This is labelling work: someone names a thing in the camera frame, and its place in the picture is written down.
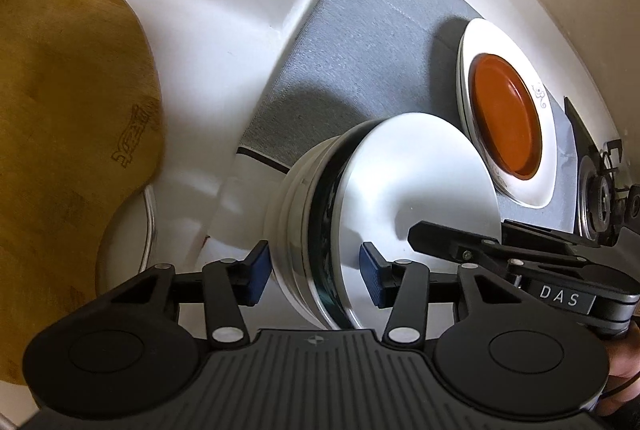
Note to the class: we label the grey dish mat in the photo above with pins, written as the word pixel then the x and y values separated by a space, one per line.
pixel 360 59

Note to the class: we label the person's right hand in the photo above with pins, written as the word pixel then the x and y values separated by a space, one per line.
pixel 624 375

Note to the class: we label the black pot support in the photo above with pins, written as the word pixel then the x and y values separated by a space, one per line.
pixel 622 159

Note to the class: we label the cream bowl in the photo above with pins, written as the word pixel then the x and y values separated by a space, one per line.
pixel 287 210

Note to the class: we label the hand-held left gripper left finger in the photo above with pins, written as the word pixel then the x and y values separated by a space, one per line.
pixel 258 274

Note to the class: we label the large white floral square plate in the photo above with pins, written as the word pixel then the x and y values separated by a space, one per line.
pixel 542 190

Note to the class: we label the wooden cutting board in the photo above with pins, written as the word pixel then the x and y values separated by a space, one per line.
pixel 65 134

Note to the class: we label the teal striped bowl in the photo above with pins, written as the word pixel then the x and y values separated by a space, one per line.
pixel 306 260

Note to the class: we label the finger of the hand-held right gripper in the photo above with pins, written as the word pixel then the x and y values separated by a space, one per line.
pixel 450 244
pixel 550 235

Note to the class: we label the round gas burner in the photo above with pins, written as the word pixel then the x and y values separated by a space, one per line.
pixel 597 197

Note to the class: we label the stack of white plates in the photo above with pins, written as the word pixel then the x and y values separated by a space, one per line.
pixel 415 190

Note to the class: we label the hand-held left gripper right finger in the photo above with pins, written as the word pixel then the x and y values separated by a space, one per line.
pixel 372 275

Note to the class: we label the orange-brown round plate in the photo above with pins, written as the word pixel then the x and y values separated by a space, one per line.
pixel 505 114

